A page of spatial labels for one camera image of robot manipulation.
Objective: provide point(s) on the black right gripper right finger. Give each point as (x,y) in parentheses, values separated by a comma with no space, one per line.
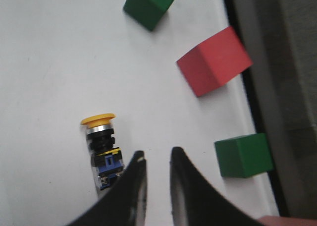
(195,202)

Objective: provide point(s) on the large pink cube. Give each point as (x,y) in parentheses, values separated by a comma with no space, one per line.
(214,62)

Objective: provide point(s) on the green cube far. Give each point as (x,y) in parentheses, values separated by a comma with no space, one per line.
(244,156)

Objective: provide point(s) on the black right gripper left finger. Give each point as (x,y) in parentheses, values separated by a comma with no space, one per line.
(125,203)

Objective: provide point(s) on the green cube near fingers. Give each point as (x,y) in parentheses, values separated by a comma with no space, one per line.
(148,13)

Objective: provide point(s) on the pink flat block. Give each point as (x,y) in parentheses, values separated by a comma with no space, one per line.
(285,221)

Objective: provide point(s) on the yellow push button switch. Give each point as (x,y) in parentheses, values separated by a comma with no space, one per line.
(106,159)

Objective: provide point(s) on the grey stone counter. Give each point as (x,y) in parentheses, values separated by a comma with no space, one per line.
(281,39)

